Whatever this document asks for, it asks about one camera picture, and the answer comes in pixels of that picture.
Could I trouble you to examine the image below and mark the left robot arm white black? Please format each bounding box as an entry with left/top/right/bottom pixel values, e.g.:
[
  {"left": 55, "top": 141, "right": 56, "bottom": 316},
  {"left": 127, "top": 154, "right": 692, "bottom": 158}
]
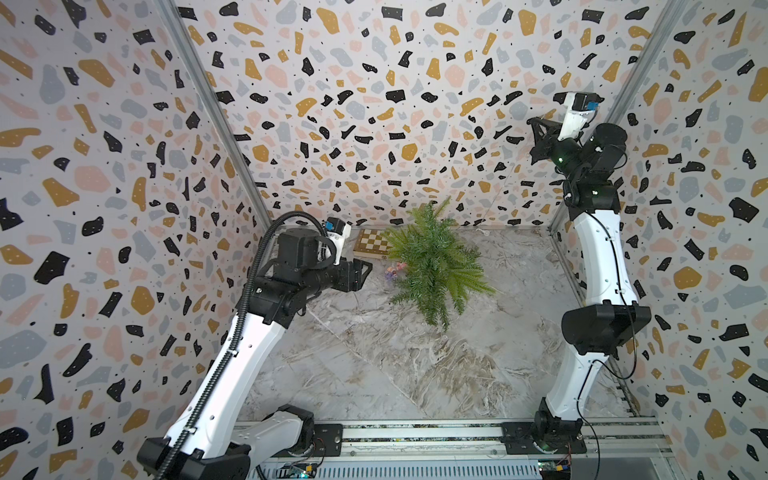
[{"left": 137, "top": 217, "right": 372, "bottom": 479}]

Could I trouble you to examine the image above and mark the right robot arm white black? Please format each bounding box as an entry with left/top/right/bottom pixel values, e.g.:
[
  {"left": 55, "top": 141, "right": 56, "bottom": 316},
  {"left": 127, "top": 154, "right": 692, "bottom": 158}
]
[{"left": 527, "top": 117, "right": 651, "bottom": 454}]

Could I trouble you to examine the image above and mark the small green christmas tree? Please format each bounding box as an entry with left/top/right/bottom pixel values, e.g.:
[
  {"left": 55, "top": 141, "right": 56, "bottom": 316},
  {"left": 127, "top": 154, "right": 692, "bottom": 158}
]
[{"left": 384, "top": 199, "right": 496, "bottom": 330}]

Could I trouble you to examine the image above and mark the wooden chessboard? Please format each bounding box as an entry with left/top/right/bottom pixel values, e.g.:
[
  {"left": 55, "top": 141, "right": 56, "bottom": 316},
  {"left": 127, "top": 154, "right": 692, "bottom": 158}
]
[{"left": 353, "top": 228, "right": 391, "bottom": 260}]

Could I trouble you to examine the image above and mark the small colourful toy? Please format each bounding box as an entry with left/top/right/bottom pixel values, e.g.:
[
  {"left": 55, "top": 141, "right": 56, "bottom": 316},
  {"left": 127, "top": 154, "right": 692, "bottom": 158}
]
[{"left": 385, "top": 264, "right": 402, "bottom": 281}]

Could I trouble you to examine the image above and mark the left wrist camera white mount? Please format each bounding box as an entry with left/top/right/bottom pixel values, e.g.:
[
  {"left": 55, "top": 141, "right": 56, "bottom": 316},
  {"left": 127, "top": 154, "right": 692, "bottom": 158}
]
[{"left": 324, "top": 217, "right": 351, "bottom": 265}]

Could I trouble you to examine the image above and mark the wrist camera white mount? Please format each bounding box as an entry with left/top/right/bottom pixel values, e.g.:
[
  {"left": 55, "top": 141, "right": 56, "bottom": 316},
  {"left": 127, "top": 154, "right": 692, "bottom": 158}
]
[
  {"left": 553, "top": 91, "right": 604, "bottom": 141},
  {"left": 324, "top": 217, "right": 351, "bottom": 265}
]

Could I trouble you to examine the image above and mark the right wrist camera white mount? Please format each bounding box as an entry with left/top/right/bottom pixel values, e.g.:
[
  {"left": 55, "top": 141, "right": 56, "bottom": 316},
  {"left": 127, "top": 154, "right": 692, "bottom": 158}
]
[{"left": 553, "top": 91, "right": 604, "bottom": 141}]

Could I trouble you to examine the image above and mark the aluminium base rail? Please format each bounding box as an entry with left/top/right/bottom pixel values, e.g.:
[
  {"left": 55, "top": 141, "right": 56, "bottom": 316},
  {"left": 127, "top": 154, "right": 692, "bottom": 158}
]
[{"left": 248, "top": 417, "right": 684, "bottom": 479}]

